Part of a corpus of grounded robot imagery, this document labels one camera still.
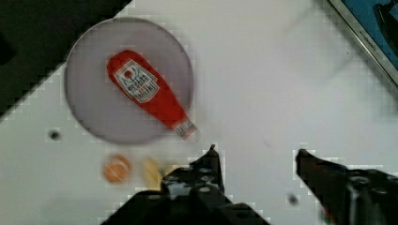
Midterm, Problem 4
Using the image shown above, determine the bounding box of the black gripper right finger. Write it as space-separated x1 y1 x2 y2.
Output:
296 149 398 225

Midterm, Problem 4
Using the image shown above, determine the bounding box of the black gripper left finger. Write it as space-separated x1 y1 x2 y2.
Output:
101 145 269 225

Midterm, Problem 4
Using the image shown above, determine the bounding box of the red plush ketchup bottle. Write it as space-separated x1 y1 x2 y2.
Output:
107 50 197 140

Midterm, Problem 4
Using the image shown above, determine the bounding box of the grey round plate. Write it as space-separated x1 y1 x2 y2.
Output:
65 18 194 144

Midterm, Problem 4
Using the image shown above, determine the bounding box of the yellow plush banana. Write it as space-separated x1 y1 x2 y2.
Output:
142 157 173 190

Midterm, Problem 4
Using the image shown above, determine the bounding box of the orange plush fruit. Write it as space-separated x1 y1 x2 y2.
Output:
102 155 131 184

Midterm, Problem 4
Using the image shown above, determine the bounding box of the silver toaster oven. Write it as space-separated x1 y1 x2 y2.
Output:
325 0 398 85

